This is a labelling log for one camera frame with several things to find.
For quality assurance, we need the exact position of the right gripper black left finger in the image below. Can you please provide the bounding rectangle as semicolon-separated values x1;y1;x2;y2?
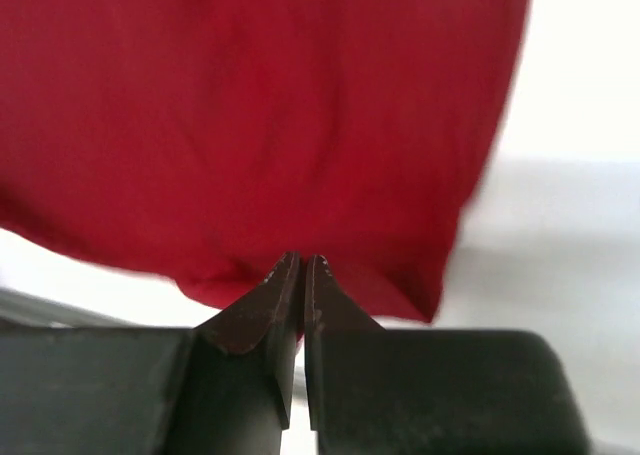
1;253;301;454

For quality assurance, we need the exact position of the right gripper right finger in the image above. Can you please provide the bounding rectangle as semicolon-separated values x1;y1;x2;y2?
304;256;591;455

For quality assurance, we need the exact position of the red t shirt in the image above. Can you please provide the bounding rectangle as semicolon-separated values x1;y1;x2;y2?
1;0;529;321

